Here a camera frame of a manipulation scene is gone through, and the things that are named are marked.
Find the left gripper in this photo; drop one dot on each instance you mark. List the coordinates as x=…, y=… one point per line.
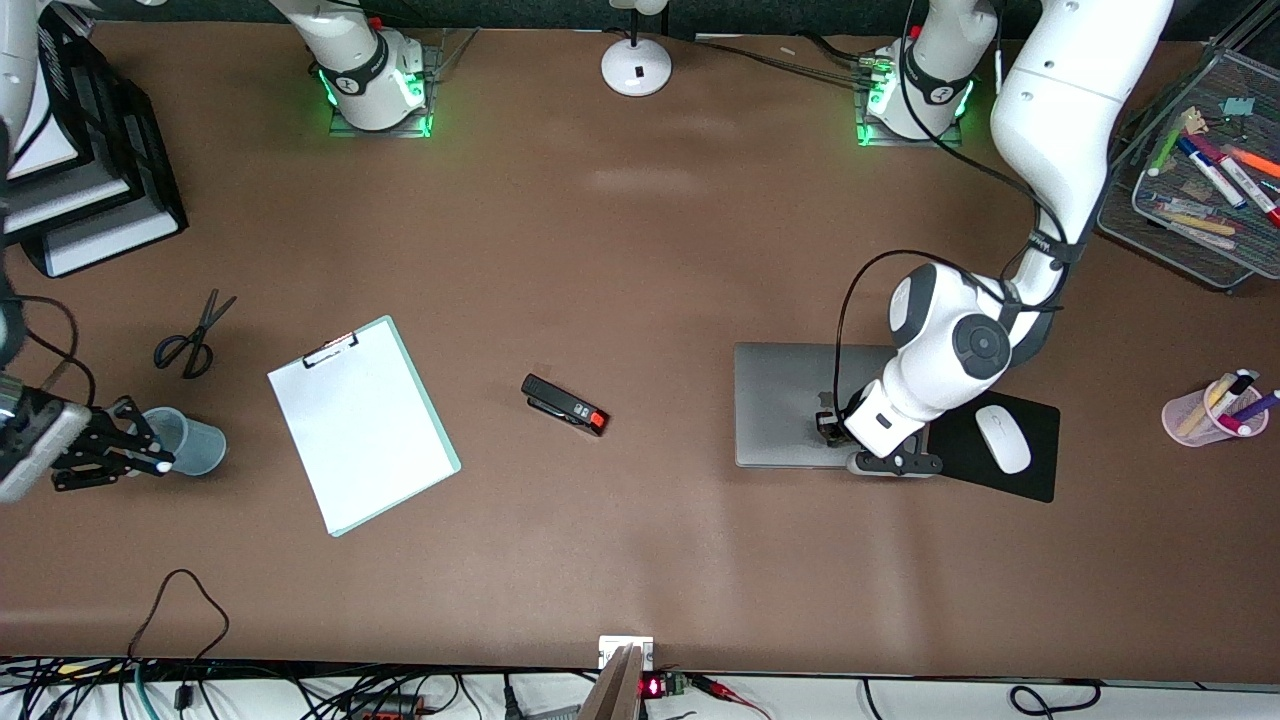
x=829, y=423

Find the brown wooden post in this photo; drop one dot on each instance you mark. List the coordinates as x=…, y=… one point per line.
x=615, y=690

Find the small teal clip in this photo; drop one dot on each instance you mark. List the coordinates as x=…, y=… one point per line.
x=1238, y=106

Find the white computer mouse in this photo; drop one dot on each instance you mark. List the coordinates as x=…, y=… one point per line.
x=1003, y=438

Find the silver laptop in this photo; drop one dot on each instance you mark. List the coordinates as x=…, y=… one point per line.
x=780, y=400

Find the white marker with blue cap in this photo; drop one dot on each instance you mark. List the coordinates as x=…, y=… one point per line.
x=1215, y=175

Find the circuit board with red display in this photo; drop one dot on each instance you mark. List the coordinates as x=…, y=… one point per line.
x=655, y=687

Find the dark mesh desk organizer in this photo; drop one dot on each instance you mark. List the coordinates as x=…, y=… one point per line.
x=1200, y=250

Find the yellow pencil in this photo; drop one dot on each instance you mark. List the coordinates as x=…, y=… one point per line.
x=1205, y=224

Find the light green clipboard with paper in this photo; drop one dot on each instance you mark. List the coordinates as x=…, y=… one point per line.
x=360, y=430

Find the orange highlighter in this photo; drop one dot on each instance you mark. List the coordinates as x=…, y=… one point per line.
x=1255, y=160

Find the green marker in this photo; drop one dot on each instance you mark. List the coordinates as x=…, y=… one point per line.
x=1165, y=150

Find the small tan eraser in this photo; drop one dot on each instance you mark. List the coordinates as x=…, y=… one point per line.
x=1192, y=120

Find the white round lamp base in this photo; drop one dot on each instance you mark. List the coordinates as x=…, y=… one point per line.
x=636, y=65

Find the pink translucent pen cup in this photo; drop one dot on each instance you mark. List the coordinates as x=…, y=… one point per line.
x=1178, y=415

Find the black stacked paper tray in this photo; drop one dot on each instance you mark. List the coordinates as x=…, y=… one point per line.
x=150, y=170

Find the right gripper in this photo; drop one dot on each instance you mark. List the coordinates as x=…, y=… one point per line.
x=100, y=443

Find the small white box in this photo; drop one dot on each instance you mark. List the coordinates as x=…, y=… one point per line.
x=610, y=645

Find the black and blue scissors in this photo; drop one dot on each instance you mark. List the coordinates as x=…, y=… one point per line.
x=203, y=330

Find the white marker with red cap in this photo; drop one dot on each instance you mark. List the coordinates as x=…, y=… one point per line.
x=1250, y=190

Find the light blue mesh pen cup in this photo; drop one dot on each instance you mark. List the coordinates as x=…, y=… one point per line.
x=195, y=445

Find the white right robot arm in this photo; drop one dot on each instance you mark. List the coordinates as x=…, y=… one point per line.
x=365, y=70

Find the yellow pen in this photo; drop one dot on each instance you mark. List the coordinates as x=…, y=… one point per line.
x=1205, y=405

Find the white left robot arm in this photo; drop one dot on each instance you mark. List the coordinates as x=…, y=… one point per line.
x=1070, y=90

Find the black and white marker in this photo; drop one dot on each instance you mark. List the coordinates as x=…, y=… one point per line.
x=1238, y=385

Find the purple marker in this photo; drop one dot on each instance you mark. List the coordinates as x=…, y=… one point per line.
x=1262, y=404

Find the black mouse pad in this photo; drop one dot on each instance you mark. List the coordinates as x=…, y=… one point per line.
x=1040, y=450

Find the grey pen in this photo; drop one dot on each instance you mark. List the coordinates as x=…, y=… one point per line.
x=1180, y=205

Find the black stapler with red end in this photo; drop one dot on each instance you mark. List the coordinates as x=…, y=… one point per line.
x=560, y=403

